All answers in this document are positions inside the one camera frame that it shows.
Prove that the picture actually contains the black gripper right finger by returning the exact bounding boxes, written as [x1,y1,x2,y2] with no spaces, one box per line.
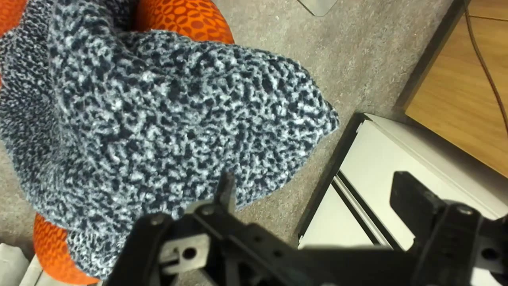
[390,172,445,248]

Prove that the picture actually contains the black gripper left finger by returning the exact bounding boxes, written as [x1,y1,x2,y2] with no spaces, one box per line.
[213,172,237,213]

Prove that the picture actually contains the blue white speckled fleece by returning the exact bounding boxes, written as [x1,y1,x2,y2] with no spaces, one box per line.
[0,0,339,278]

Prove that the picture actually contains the orange patterned chair seat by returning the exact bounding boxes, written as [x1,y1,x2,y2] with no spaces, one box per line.
[34,215,99,285]

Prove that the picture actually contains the wooden panel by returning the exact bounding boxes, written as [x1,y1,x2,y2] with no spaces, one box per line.
[404,0,508,177]

